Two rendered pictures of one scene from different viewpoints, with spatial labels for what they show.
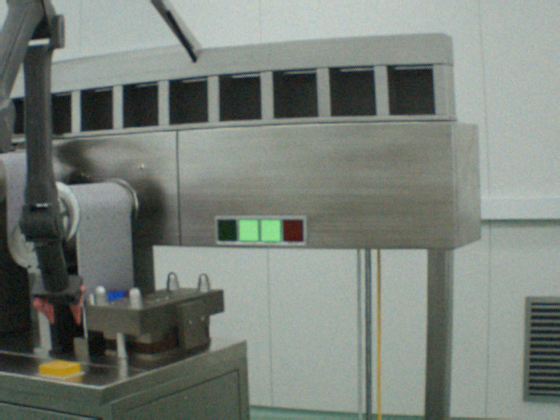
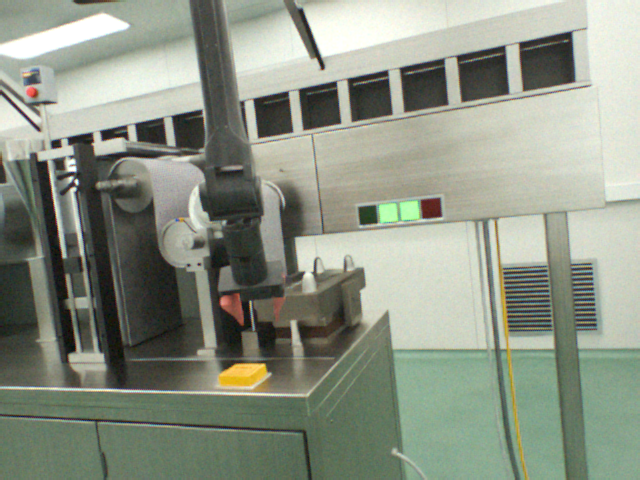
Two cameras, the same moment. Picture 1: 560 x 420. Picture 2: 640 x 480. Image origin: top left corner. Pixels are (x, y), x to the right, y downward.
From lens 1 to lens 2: 1.24 m
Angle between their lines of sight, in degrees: 6
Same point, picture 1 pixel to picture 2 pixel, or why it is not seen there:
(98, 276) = not seen: hidden behind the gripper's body
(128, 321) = (306, 307)
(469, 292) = (455, 264)
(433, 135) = (574, 102)
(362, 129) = (495, 108)
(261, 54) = (388, 53)
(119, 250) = (274, 241)
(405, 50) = (541, 23)
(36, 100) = (211, 12)
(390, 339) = (402, 298)
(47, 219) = (245, 185)
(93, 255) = not seen: hidden behind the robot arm
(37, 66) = not seen: outside the picture
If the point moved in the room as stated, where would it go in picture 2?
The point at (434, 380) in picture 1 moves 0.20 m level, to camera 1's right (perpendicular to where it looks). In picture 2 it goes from (564, 334) to (629, 324)
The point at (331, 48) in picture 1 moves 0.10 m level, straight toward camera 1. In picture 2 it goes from (460, 35) to (473, 21)
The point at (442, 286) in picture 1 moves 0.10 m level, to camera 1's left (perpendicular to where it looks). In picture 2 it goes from (564, 247) to (530, 252)
